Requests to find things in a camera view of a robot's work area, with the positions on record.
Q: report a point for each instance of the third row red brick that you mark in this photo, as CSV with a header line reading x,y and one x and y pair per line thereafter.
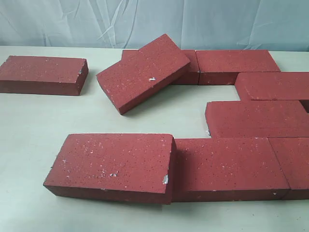
x,y
244,119

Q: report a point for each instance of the second row right brick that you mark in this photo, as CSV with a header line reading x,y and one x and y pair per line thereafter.
x,y
271,86

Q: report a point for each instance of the white fabric backdrop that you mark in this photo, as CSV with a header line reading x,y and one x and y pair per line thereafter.
x,y
276,25

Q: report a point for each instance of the back row right brick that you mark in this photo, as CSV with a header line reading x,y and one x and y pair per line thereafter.
x,y
221,67

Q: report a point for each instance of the back row left brick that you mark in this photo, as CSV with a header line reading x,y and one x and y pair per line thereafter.
x,y
190,70

